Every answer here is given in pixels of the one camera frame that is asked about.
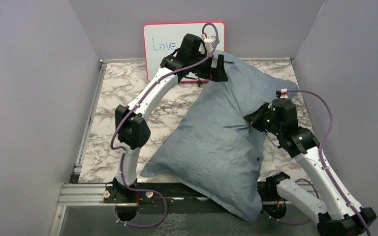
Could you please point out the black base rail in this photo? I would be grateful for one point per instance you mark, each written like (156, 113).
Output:
(180, 199)

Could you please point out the red framed whiteboard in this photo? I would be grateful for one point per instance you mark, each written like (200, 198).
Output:
(161, 39)

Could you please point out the small white tag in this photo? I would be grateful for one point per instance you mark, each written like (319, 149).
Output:
(95, 158)

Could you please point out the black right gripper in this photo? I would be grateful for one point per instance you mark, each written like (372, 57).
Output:
(254, 118)

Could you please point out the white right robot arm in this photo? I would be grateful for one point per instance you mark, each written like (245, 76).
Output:
(337, 213)

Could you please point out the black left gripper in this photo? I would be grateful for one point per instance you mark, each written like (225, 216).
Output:
(214, 73)

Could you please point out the blue pillowcase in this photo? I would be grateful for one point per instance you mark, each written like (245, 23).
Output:
(213, 150)

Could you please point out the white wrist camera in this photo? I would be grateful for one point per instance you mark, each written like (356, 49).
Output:
(207, 44)
(282, 94)

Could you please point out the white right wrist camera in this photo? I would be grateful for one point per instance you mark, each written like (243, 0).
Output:
(282, 94)

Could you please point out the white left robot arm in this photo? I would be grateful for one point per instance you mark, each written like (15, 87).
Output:
(195, 55)

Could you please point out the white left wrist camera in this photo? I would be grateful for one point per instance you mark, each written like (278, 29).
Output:
(207, 44)

